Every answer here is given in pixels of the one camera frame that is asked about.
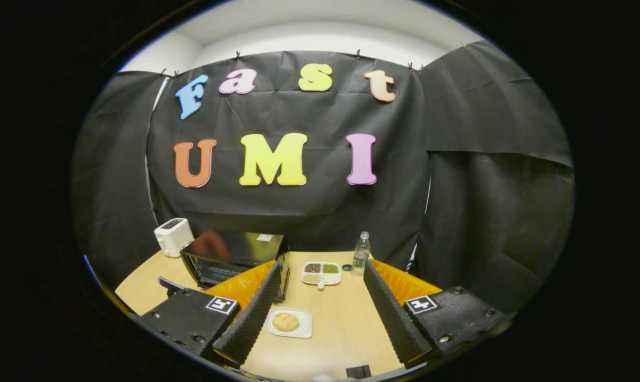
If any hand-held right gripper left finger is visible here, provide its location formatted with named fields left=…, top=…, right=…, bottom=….
left=139, top=260, right=282, bottom=370

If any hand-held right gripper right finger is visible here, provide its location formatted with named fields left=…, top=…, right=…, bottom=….
left=362, top=259, right=512, bottom=370

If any round bread bun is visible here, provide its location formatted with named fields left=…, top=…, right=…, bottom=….
left=272, top=312, right=300, bottom=333

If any black electric oven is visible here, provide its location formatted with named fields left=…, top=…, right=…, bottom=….
left=180, top=229, right=291, bottom=303

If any white toaster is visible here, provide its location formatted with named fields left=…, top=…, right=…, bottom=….
left=154, top=218, right=195, bottom=258

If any white rectangular plate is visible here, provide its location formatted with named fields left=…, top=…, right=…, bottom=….
left=264, top=307, right=314, bottom=339

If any clear plastic water bottle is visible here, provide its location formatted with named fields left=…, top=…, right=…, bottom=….
left=352, top=231, right=371, bottom=277

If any white divided grain dish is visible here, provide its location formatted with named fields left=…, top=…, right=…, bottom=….
left=301, top=261, right=342, bottom=290

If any row of small cloth clips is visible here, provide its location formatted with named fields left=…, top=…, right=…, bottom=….
left=158, top=41, right=469, bottom=77

